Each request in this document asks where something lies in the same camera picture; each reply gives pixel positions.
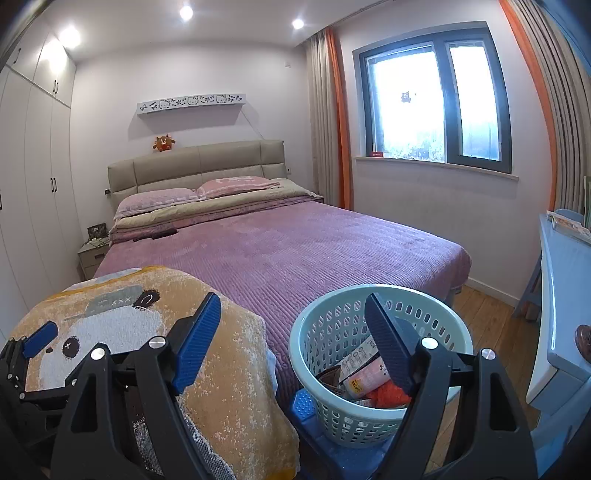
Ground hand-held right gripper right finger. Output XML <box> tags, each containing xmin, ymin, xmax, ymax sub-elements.
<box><xmin>364</xmin><ymin>292</ymin><xmax>539</xmax><ymax>480</ymax></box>

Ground orange-red plastic bag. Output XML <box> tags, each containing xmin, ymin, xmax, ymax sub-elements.
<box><xmin>369</xmin><ymin>378</ymin><xmax>411</xmax><ymax>409</ymax></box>

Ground light blue desk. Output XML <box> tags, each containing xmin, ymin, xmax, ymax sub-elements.
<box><xmin>526</xmin><ymin>215</ymin><xmax>591</xmax><ymax>416</ymax></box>

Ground beige nightstand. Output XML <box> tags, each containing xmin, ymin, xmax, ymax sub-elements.
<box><xmin>77</xmin><ymin>239</ymin><xmax>112</xmax><ymax>280</ymax></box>

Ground stack of books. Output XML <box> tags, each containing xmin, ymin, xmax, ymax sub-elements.
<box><xmin>546</xmin><ymin>209</ymin><xmax>591</xmax><ymax>244</ymax></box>

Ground mint plastic basket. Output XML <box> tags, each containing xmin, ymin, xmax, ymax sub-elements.
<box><xmin>290</xmin><ymin>284</ymin><xmax>469</xmax><ymax>446</ymax></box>

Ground white wardrobe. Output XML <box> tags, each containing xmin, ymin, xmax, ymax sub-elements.
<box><xmin>0</xmin><ymin>28</ymin><xmax>77</xmax><ymax>333</ymax></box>

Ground black remote control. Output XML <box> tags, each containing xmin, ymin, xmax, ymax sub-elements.
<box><xmin>134</xmin><ymin>228</ymin><xmax>179</xmax><ymax>241</ymax></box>

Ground silver carton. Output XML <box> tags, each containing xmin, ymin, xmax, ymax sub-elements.
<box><xmin>344</xmin><ymin>337</ymin><xmax>380</xmax><ymax>374</ymax></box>

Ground beige padded headboard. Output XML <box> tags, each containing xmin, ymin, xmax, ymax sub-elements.
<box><xmin>107</xmin><ymin>140</ymin><xmax>285</xmax><ymax>220</ymax></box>

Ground blue plastic stool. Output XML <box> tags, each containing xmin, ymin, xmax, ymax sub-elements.
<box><xmin>290</xmin><ymin>388</ymin><xmax>403</xmax><ymax>480</ymax></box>

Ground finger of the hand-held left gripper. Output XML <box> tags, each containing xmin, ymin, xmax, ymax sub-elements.
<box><xmin>23</xmin><ymin>322</ymin><xmax>58</xmax><ymax>358</ymax></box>

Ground beige and orange curtain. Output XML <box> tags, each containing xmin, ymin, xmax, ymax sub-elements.
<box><xmin>305</xmin><ymin>27</ymin><xmax>354</xmax><ymax>211</ymax></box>
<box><xmin>499</xmin><ymin>0</ymin><xmax>591</xmax><ymax>223</ymax></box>

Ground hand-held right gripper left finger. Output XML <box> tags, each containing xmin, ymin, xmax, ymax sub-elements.
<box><xmin>51</xmin><ymin>292</ymin><xmax>222</xmax><ymax>480</ymax></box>

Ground pink pillow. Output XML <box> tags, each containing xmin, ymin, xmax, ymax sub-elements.
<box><xmin>113</xmin><ymin>187</ymin><xmax>198</xmax><ymax>221</ymax></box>
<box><xmin>196</xmin><ymin>176</ymin><xmax>282</xmax><ymax>200</ymax></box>

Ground bed with purple bedspread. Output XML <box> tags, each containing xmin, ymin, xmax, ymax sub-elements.
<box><xmin>92</xmin><ymin>178</ymin><xmax>472</xmax><ymax>402</ymax></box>

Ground white patterned wall shelf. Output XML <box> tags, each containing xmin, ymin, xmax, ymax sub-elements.
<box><xmin>137</xmin><ymin>92</ymin><xmax>246</xmax><ymax>116</ymax></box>

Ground dark framed window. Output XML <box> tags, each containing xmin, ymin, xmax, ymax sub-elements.
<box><xmin>353</xmin><ymin>21</ymin><xmax>512</xmax><ymax>174</ymax></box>

